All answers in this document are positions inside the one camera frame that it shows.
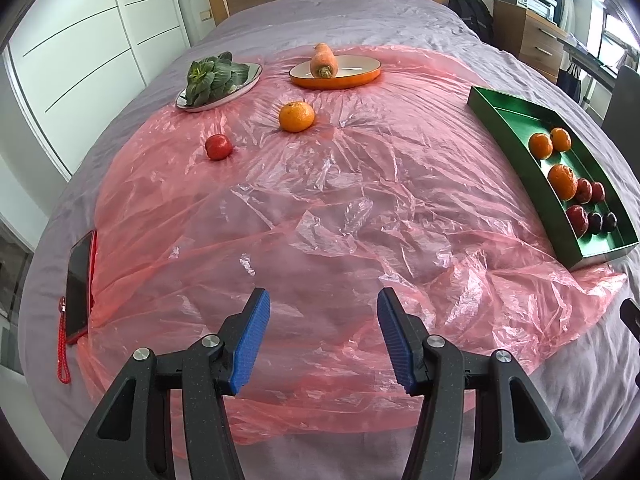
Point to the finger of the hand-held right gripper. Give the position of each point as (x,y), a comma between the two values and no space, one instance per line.
(632,317)

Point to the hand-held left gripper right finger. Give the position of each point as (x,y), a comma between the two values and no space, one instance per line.
(395,340)

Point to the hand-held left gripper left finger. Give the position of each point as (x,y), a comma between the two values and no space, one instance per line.
(250,340)

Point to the dark purple plum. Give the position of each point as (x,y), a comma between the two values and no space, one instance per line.
(610,221)
(595,223)

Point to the small red apple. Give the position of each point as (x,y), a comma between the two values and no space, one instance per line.
(583,190)
(597,192)
(218,147)
(576,218)

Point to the orange mandarin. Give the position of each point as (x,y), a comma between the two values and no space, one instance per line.
(561,139)
(296,116)
(562,180)
(541,144)

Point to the green rectangular tray box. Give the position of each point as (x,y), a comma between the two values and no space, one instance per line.
(585,160)

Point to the pink plastic sheet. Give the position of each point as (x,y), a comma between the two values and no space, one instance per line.
(325,210)

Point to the phone in red case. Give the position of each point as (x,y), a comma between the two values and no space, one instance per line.
(80,285)

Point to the dark grey chair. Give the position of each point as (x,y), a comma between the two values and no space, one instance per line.
(625,100)

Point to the dark blue bag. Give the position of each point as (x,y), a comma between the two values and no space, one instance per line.
(570,80)

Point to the white oval plate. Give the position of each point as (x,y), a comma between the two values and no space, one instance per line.
(249,77)

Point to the green bok choy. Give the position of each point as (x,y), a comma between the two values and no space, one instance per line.
(210,80)

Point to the glass desk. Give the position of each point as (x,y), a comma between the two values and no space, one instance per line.
(590,57)

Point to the orange oval plate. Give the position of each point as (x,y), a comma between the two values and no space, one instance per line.
(355,72)

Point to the orange carrot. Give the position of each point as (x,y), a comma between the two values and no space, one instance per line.
(322,60)

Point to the wooden drawer cabinet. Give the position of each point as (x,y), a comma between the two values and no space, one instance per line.
(525,40)

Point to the white printer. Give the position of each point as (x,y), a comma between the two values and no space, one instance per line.
(537,2)

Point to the white wardrobe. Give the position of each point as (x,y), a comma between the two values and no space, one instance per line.
(75,60)

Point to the black backpack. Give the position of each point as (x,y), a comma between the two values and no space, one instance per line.
(470,15)

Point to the wall socket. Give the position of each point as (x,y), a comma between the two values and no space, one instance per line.
(205,15)

